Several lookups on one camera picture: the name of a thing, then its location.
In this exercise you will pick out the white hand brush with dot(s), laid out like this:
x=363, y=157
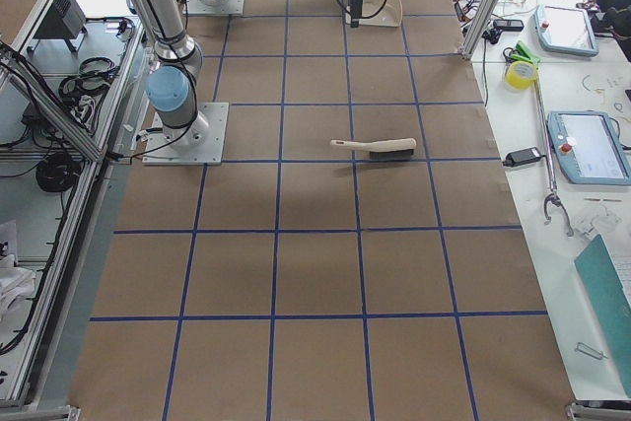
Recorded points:
x=381, y=150

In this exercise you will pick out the green plastic clamp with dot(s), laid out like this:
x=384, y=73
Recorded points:
x=520, y=52

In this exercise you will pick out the yellow tape roll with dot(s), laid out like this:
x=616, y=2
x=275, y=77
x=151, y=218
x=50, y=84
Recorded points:
x=520, y=75

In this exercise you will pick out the blue teach pendant far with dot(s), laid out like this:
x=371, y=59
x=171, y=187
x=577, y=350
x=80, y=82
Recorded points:
x=565, y=30

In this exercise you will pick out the blue teach pendant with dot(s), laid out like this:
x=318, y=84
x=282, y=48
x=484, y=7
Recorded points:
x=565, y=30
x=587, y=148

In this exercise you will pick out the black power adapter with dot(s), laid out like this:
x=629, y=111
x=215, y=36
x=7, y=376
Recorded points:
x=522, y=157

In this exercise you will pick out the blue teach pendant near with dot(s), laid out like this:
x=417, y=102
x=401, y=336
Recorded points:
x=587, y=148

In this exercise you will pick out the grey electrical box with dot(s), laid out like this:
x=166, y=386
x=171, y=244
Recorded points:
x=64, y=20

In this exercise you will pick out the metal reach grabber tool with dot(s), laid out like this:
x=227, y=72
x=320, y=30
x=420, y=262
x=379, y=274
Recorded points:
x=552, y=198

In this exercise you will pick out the teal notebook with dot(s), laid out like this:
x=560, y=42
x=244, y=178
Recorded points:
x=610, y=298

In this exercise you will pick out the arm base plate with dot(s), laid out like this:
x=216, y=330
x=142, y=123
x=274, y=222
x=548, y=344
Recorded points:
x=203, y=143
x=215, y=8

